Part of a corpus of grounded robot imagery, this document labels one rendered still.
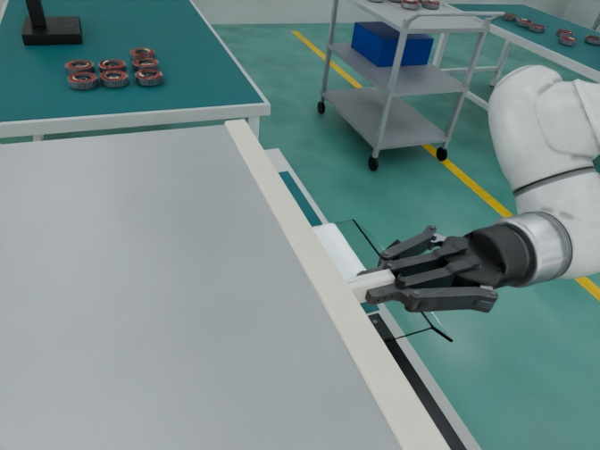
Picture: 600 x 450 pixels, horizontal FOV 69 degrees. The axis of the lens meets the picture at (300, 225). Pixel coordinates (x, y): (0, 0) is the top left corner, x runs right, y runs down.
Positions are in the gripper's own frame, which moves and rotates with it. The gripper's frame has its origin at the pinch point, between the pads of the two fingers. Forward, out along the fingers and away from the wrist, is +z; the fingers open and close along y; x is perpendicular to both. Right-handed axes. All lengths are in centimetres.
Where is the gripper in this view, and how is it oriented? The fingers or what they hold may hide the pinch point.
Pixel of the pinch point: (362, 288)
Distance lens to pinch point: 48.5
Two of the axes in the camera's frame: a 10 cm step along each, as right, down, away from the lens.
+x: 1.0, -7.7, -6.3
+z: -9.3, 1.6, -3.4
